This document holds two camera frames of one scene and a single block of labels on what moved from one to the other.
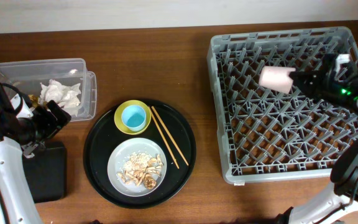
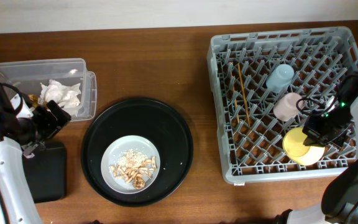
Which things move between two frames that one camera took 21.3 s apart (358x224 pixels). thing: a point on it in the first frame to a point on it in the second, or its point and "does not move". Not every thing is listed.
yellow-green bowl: x=119 y=112 to x=297 y=151
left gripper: x=51 y=126 does not move
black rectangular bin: x=46 y=173 does not move
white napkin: x=68 y=96 does not move
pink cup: x=276 y=78 to x=286 y=108
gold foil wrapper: x=34 y=100 does not move
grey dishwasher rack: x=266 y=134 does not move
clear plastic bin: x=27 y=75 does not move
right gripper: x=319 y=83 to x=310 y=127
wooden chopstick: x=184 y=160 to x=243 y=94
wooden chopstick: x=150 y=111 to x=232 y=75
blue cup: x=133 y=117 to x=279 y=78
